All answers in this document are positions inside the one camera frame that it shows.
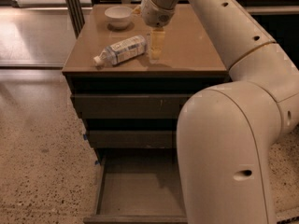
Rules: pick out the clear blue-labelled plastic bottle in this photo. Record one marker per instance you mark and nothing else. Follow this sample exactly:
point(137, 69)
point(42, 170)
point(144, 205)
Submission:
point(121, 51)

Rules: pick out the metal window frame post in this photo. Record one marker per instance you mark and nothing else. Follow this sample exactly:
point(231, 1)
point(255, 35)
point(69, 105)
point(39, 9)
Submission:
point(76, 15)

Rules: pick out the open bottom drawer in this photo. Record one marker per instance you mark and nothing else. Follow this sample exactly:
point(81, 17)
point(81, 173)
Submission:
point(139, 189)

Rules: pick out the top drawer front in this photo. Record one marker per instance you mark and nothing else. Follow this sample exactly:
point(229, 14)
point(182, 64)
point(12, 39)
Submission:
point(152, 106)

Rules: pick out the middle drawer front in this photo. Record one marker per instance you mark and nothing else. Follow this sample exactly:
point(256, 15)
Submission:
point(131, 139)

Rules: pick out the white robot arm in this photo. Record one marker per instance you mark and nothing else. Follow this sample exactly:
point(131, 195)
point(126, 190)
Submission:
point(224, 132)

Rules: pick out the brown drawer cabinet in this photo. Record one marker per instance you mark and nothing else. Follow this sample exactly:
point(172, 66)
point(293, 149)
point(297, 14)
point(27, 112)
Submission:
point(189, 63)

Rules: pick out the white ceramic bowl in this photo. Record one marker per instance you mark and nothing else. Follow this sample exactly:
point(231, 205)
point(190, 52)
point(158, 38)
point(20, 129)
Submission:
point(119, 17)

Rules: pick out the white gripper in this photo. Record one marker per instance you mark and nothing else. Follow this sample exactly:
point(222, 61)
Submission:
point(154, 12)

